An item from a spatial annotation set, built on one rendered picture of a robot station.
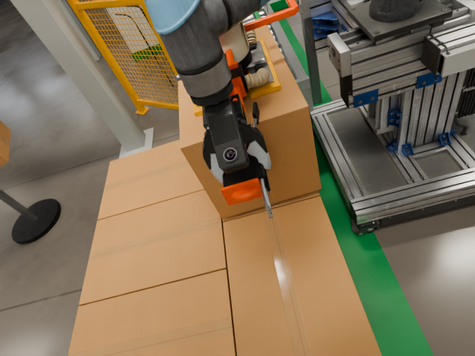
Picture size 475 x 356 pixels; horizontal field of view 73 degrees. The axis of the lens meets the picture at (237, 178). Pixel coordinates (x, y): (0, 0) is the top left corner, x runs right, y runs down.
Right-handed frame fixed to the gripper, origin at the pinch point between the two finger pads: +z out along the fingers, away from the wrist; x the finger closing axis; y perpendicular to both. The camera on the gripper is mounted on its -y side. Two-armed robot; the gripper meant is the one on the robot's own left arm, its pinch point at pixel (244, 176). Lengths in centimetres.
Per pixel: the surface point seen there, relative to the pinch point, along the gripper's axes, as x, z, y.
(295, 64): -30, 50, 118
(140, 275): 55, 56, 17
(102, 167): 135, 110, 158
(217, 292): 25, 56, 3
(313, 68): -47, 79, 155
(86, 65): 97, 31, 165
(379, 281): -36, 110, 15
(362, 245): -36, 110, 35
